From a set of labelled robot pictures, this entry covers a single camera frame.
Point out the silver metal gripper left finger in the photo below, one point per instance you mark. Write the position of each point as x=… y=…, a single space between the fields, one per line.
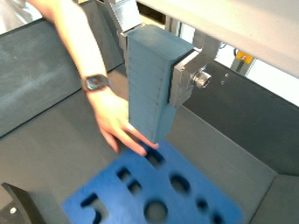
x=126 y=16

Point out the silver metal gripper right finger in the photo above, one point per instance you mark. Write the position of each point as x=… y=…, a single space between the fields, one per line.
x=189 y=74

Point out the blue rectangular foam block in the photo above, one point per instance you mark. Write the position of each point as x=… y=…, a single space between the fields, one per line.
x=154 y=51

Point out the blue foam shape board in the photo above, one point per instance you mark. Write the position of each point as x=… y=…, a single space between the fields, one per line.
x=157 y=189

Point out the bare human forearm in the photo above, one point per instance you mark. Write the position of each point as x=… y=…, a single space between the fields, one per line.
x=72 y=23

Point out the bare human hand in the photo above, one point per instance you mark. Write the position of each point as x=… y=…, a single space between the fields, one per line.
x=112 y=113

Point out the dark wristwatch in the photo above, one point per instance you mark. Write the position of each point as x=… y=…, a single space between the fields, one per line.
x=96 y=83

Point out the white overhead beam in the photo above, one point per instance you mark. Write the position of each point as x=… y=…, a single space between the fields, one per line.
x=262 y=27

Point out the yellow tag on post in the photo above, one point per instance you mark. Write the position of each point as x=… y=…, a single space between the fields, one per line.
x=242 y=62

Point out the black curved bracket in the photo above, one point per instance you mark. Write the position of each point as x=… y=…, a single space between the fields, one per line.
x=21 y=211

